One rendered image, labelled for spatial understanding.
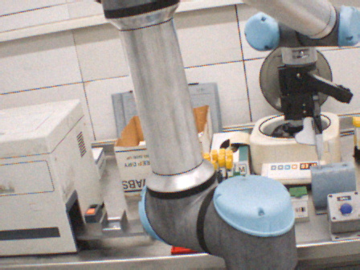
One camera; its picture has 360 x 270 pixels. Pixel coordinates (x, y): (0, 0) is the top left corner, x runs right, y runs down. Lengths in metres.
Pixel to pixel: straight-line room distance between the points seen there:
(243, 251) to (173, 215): 0.13
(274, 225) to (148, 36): 0.33
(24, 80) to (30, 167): 0.69
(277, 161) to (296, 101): 0.30
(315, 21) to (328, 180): 0.47
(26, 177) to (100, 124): 0.65
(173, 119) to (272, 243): 0.24
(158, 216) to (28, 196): 0.46
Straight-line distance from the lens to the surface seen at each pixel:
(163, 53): 0.83
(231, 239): 0.85
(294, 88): 1.24
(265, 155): 1.49
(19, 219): 1.35
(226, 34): 1.75
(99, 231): 1.34
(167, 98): 0.85
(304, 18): 0.94
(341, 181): 1.33
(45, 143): 1.24
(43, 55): 1.88
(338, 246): 1.24
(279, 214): 0.83
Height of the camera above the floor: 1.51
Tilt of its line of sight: 19 degrees down
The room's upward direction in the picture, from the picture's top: 10 degrees counter-clockwise
